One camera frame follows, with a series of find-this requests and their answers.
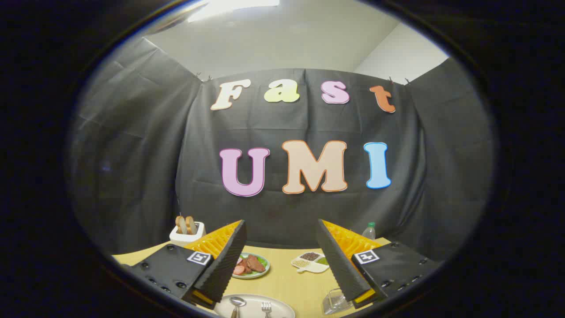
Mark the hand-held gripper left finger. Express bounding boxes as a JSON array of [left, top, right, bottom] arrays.
[[126, 220, 248, 310]]

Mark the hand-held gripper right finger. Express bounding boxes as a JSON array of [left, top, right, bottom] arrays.
[[316, 219, 443, 310]]

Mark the white divided condiment dish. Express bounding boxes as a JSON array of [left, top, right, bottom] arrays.
[[291, 252, 330, 273]]

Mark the large brown meat slice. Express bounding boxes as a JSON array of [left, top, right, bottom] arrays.
[[246, 254, 266, 273]]

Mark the clear cutlery holder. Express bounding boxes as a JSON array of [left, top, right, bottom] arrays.
[[322, 288, 354, 315]]

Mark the pale green food plate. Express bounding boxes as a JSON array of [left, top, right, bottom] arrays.
[[233, 253, 270, 280]]

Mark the white dinner plate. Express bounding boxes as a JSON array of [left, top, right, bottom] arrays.
[[214, 294, 295, 318]]

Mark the white toaster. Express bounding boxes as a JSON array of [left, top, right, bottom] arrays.
[[169, 221, 207, 247]]

